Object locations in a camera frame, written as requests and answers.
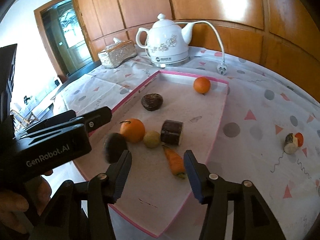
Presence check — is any orange carrot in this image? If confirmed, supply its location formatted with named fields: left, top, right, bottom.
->
left=162, top=145, right=186, bottom=179

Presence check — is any dark round fruit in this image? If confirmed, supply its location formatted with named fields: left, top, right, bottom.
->
left=103, top=133, right=127, bottom=164
left=141, top=93, right=163, bottom=111

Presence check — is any orange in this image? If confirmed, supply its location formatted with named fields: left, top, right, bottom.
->
left=120, top=119, right=145, bottom=144

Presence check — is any dark cut cylinder vegetable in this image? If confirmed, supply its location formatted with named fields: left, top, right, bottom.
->
left=160, top=120, right=183, bottom=146

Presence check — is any small tan round fruit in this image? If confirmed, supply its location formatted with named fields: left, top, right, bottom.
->
left=143, top=131, right=161, bottom=148

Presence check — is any pale cut vegetable piece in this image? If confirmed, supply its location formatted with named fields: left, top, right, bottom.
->
left=284, top=133, right=299, bottom=154

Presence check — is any dark round fruit front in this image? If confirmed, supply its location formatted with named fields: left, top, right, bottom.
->
left=141, top=93, right=163, bottom=111

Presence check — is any red tomato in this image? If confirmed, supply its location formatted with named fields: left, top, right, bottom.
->
left=295, top=133, right=304, bottom=147

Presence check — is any person's left hand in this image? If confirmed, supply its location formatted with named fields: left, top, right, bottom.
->
left=1, top=176, right=52, bottom=234

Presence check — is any white patterned tablecloth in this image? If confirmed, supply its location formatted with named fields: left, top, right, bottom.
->
left=54, top=48, right=319, bottom=239

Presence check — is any pink rimmed white tray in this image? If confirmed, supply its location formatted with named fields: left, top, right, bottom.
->
left=74, top=70, right=228, bottom=238

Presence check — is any wooden framed glass door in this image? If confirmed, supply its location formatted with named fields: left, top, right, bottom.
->
left=34, top=0, right=92, bottom=82

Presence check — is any silver patterned tissue box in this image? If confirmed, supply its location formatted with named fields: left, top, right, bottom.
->
left=98, top=37, right=137, bottom=69

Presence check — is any white ceramic electric kettle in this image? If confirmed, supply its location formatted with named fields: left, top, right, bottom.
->
left=136, top=14, right=195, bottom=68

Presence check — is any white kettle power cord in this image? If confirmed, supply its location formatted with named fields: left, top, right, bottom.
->
left=175, top=20, right=228, bottom=76

